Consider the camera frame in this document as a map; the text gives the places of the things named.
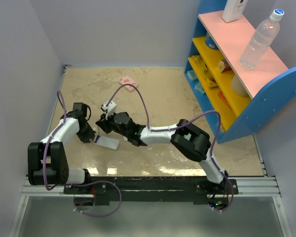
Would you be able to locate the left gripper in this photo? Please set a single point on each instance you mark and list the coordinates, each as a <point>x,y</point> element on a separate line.
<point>85,138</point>

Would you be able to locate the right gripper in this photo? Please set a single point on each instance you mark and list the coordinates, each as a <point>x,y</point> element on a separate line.
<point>104,123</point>

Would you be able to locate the white remote control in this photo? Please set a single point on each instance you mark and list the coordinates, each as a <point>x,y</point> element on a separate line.
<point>107,142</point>

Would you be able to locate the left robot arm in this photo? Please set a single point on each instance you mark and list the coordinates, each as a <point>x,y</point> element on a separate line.
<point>47,161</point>

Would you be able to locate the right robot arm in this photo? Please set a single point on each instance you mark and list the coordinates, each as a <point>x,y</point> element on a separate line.
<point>193,142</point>

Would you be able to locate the white Kamenoko sponge pack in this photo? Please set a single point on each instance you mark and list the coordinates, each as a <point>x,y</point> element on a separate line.
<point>129,81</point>

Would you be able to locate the teal sponge pack on shelf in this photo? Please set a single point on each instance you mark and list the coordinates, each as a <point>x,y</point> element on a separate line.
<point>192,75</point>

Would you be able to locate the yellow snack bag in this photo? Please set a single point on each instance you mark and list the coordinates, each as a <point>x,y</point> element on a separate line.
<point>205,72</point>

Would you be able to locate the orange box on shelf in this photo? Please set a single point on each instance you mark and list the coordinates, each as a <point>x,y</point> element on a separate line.
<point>222,97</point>

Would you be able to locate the small orange white box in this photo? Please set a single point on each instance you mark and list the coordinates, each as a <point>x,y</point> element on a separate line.
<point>223,66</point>

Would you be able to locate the blue can on shelf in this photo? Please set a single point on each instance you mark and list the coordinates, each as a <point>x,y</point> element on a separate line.
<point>209,42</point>

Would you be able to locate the beige cylinder on shelf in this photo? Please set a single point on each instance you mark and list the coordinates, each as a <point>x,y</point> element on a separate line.
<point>237,87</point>

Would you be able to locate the blue shelf unit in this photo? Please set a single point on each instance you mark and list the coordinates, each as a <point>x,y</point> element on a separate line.
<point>270,86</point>

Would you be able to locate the white dispenser bottle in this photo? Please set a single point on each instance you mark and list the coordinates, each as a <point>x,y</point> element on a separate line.
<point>233,10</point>

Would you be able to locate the clear water bottle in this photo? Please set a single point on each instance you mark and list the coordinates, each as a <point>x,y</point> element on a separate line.
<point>261,40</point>

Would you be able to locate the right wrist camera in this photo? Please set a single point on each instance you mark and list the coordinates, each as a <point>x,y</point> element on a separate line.
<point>109,108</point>

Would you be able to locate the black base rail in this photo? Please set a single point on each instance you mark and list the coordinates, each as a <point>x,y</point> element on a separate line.
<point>195,189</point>

